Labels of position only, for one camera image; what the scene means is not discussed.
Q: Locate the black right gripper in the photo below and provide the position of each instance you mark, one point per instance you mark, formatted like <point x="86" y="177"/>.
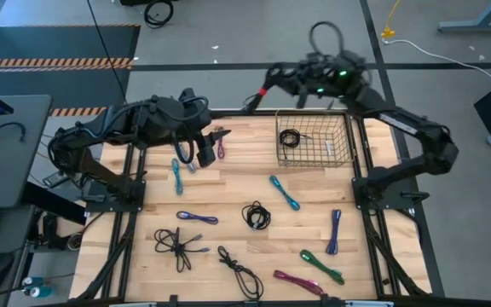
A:
<point x="290" y="76"/>

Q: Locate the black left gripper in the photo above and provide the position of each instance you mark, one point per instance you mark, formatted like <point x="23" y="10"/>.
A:
<point x="203" y="136"/>

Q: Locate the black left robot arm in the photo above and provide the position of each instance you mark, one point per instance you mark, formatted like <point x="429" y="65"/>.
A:
<point x="151" y="121"/>

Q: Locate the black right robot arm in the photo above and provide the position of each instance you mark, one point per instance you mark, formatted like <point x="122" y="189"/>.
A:
<point x="399" y="119"/>

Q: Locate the small white label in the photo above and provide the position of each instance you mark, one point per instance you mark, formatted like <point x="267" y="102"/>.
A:
<point x="329" y="147"/>

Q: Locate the black striped-edge floor mat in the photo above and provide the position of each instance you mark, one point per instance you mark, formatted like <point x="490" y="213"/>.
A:
<point x="58" y="42"/>
<point x="58" y="89"/>

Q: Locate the blue-grey leg desk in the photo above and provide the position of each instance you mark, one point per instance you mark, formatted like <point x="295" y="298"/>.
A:
<point x="475" y="26"/>

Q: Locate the black side desk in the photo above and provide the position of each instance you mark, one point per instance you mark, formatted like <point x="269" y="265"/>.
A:
<point x="11" y="170"/>

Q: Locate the teal bottle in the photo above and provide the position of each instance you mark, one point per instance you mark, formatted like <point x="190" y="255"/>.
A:
<point x="43" y="292"/>
<point x="34" y="281"/>

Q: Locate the black aluminium rig frame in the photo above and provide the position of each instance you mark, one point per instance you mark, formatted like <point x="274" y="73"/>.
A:
<point x="232" y="113"/>

